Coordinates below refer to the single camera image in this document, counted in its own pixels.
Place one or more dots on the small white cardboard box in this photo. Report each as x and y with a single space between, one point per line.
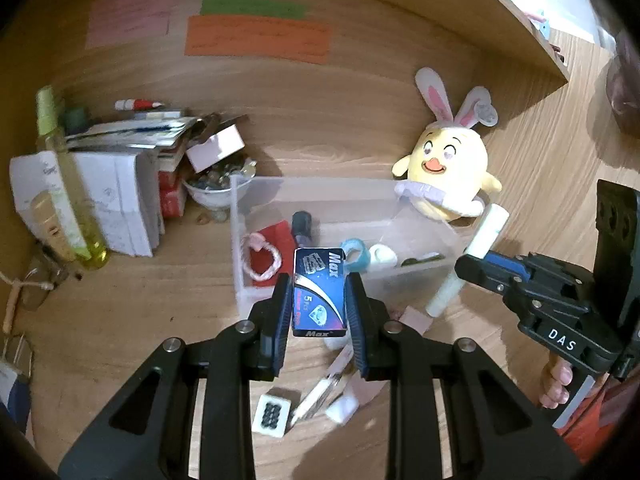
215 147

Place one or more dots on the stack of booklets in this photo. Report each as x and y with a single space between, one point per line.
125 130

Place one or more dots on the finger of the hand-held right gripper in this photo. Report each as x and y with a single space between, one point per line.
482 272
507 262

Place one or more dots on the white tape roll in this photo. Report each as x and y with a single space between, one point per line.
382 255

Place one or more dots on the white stick tube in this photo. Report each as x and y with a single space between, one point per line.
487 232

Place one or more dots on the red white glue pen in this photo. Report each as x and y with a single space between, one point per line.
135 104

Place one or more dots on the small green jar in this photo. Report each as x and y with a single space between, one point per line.
75 120

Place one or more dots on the small blue pink toy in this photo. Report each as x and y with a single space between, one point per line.
539 22

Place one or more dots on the wooden desk hutch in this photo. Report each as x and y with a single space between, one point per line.
350 110

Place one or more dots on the wooden stick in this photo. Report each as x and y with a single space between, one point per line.
10 310

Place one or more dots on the eyeglasses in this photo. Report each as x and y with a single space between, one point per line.
50 272

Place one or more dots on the person's red clothing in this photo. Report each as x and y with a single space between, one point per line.
600 420

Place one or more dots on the white mahjong tile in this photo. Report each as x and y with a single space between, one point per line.
272 412

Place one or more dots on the white blue packet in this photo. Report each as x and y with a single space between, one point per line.
12 390

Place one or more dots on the clear plastic storage box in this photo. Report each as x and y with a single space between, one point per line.
350 200

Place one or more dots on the dark green glass bottle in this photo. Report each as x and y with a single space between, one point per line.
417 261

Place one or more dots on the green paper note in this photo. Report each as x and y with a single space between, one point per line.
250 8

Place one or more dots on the teal tape roll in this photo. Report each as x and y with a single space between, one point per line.
362 260

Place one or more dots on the yellow-green spray bottle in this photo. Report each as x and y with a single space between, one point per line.
75 195

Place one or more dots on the red book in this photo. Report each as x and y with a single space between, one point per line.
172 200

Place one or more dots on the dark maroon bag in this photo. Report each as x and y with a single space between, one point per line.
625 90

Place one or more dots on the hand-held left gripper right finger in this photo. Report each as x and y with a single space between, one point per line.
357 325

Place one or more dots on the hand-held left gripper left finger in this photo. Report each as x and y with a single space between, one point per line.
281 320

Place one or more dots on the yellow chick plush toy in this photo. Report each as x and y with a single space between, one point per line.
450 160

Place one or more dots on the orange paper note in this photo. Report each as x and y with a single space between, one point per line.
255 37

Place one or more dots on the pink paper note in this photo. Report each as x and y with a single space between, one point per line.
127 17

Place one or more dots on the white sachet packet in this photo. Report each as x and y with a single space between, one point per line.
30 185

